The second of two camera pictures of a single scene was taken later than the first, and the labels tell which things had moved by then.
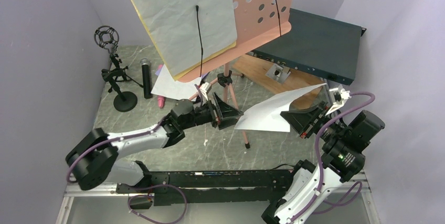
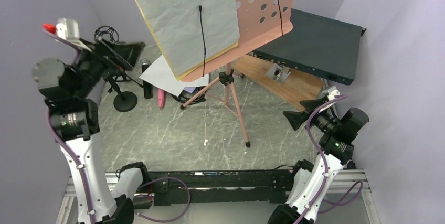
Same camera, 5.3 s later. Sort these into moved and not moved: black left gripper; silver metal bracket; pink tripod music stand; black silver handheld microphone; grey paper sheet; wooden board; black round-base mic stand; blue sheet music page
Moved: blue sheet music page; black left gripper
Not moved: black silver handheld microphone; pink tripod music stand; wooden board; grey paper sheet; black round-base mic stand; silver metal bracket
